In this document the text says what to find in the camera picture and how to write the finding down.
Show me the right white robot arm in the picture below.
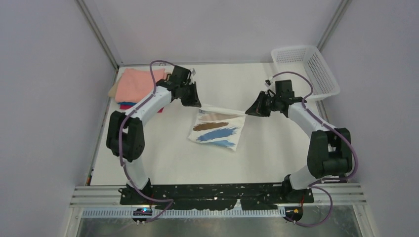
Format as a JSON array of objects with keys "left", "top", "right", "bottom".
[{"left": 245, "top": 80, "right": 358, "bottom": 192}]

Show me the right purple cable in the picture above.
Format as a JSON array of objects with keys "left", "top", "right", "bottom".
[{"left": 270, "top": 71, "right": 359, "bottom": 228}]

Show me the blue folded t shirt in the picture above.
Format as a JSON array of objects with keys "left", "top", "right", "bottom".
[{"left": 119, "top": 102, "right": 136, "bottom": 106}]

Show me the white t shirt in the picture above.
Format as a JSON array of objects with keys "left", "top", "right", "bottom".
[{"left": 188, "top": 104, "right": 247, "bottom": 151}]

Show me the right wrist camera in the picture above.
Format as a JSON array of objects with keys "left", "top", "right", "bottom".
[{"left": 264, "top": 79, "right": 274, "bottom": 87}]

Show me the white plastic basket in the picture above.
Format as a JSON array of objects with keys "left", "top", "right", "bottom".
[{"left": 271, "top": 45, "right": 340, "bottom": 101}]

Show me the grey aluminium frame rail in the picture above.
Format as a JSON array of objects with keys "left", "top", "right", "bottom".
[{"left": 75, "top": 0, "right": 119, "bottom": 71}]

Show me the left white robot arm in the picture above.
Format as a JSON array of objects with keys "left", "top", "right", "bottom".
[{"left": 106, "top": 65, "right": 201, "bottom": 191}]

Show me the white slotted cable duct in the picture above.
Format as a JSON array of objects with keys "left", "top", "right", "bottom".
[{"left": 82, "top": 207, "right": 286, "bottom": 218}]

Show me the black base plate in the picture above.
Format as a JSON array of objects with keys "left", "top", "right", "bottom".
[{"left": 119, "top": 183, "right": 314, "bottom": 210}]

